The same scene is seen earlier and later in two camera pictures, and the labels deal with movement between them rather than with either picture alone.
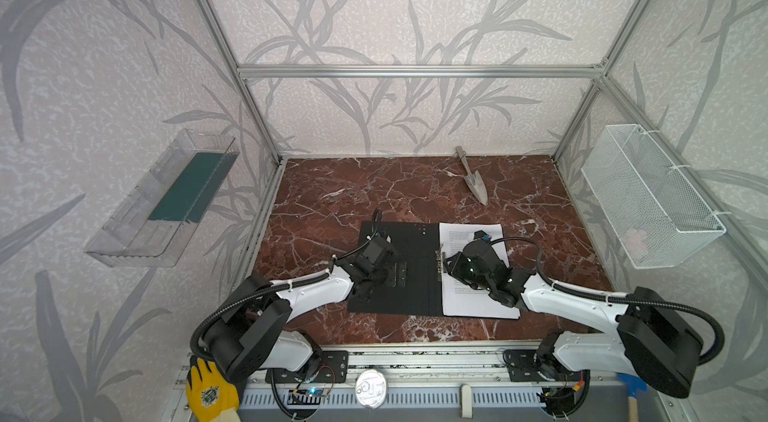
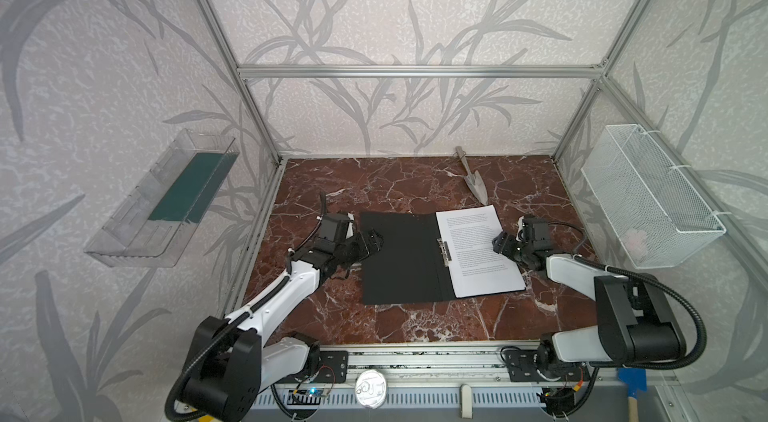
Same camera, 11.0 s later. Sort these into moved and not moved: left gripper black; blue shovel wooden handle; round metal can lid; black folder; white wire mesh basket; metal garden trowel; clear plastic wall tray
Moved: black folder; left gripper black
Not moved: round metal can lid; white wire mesh basket; blue shovel wooden handle; clear plastic wall tray; metal garden trowel
